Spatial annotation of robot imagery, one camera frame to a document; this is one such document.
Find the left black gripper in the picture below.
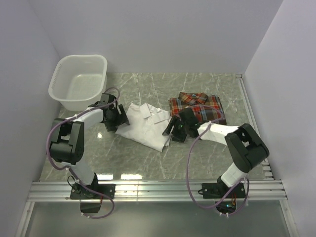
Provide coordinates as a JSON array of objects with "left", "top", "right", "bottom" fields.
[{"left": 105, "top": 105, "right": 129, "bottom": 131}]

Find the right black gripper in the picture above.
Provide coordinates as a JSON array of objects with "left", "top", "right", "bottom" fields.
[{"left": 162, "top": 115, "right": 189, "bottom": 143}]

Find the white long sleeve shirt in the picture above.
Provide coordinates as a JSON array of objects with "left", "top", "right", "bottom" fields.
[{"left": 116, "top": 103, "right": 171, "bottom": 152}]

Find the plaid flannel shirt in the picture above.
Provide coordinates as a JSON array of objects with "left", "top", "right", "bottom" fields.
[{"left": 168, "top": 92, "right": 227, "bottom": 125}]

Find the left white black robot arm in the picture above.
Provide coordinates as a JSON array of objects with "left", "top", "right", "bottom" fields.
[{"left": 46, "top": 92, "right": 130, "bottom": 198}]

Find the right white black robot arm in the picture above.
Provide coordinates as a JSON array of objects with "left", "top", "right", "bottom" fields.
[{"left": 162, "top": 108, "right": 270, "bottom": 198}]

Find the white plastic laundry basket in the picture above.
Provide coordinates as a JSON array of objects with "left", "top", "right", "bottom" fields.
[{"left": 48, "top": 54, "right": 108, "bottom": 111}]

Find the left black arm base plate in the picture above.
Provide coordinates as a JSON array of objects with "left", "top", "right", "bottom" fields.
[{"left": 70, "top": 183, "right": 116, "bottom": 214}]

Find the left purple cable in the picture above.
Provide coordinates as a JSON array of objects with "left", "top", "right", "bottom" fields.
[{"left": 46, "top": 87, "right": 121, "bottom": 220}]

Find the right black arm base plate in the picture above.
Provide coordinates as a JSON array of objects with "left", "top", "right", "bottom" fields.
[{"left": 198, "top": 182, "right": 249, "bottom": 217}]

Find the aluminium mounting rail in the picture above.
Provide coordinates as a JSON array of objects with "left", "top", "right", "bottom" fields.
[{"left": 27, "top": 180, "right": 287, "bottom": 202}]

